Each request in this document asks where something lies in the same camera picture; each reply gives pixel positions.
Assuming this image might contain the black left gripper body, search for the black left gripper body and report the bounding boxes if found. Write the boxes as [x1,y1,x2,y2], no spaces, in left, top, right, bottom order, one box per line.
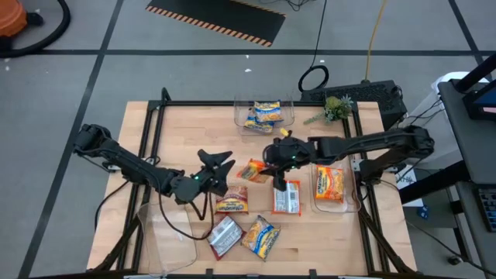
[191,149,229,197]

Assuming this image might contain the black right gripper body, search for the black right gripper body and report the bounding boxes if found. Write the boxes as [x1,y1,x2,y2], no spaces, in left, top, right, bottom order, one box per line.
[263,136,315,191]

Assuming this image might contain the orange Maruchan noodle pack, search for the orange Maruchan noodle pack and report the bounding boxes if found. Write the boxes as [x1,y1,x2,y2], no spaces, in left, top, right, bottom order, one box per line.
[314,165,345,204]
[236,157,270,184]
[270,179,302,217]

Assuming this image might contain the red Maruchan noodle pack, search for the red Maruchan noodle pack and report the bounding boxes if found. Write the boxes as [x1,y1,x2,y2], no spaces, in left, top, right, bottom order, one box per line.
[215,184,250,215]
[207,215,246,261]

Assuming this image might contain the blue Maruchan noodle pack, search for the blue Maruchan noodle pack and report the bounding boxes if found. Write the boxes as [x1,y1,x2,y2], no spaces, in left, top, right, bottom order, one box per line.
[240,215,281,261]
[243,108,275,135]
[253,100,284,124]

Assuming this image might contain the clear plastic bin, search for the clear plastic bin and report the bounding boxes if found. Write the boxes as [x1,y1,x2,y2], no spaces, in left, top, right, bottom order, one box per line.
[308,160,362,214]
[137,193,198,277]
[233,92,295,136]

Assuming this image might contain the green artificial succulent plant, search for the green artificial succulent plant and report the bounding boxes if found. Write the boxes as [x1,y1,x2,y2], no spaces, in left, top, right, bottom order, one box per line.
[303,95,354,126]

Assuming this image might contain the white printed paper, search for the white printed paper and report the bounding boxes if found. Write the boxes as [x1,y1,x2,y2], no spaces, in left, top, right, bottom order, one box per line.
[394,164,424,208]

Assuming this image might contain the black hazard-striped floor mat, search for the black hazard-striped floor mat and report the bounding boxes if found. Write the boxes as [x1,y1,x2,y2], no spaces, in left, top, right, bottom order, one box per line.
[145,0,287,48]

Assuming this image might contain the white container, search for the white container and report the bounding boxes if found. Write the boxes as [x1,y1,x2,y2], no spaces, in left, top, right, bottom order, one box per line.
[431,71,490,96]

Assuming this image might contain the grey desk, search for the grey desk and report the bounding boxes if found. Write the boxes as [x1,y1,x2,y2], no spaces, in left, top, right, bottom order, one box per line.
[398,52,496,279]

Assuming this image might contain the black monitor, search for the black monitor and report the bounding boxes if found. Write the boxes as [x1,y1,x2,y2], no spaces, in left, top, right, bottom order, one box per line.
[463,79,496,121]

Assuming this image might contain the black keyboard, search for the black keyboard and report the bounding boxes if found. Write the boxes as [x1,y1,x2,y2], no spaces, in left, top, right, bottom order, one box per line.
[476,188,496,233]

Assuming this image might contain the orange shop vacuum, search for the orange shop vacuum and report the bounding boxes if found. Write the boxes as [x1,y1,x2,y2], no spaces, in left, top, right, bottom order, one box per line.
[0,0,44,38]

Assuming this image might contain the black aluminium table frame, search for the black aluminium table frame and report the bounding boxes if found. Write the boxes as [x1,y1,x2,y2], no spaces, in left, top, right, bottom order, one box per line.
[91,87,418,279]

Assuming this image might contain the black looped floor cable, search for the black looped floor cable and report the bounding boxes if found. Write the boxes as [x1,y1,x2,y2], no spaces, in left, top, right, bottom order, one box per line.
[297,0,329,93]

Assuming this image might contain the yellow floor cable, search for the yellow floor cable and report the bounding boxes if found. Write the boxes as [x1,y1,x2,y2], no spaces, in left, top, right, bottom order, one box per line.
[363,0,388,82]

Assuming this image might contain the black cable bundle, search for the black cable bundle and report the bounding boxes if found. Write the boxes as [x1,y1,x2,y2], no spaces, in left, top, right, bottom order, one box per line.
[259,0,319,12]

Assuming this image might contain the black vacuum hose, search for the black vacuum hose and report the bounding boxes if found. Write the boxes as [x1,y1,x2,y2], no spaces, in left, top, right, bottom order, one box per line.
[0,0,71,59]

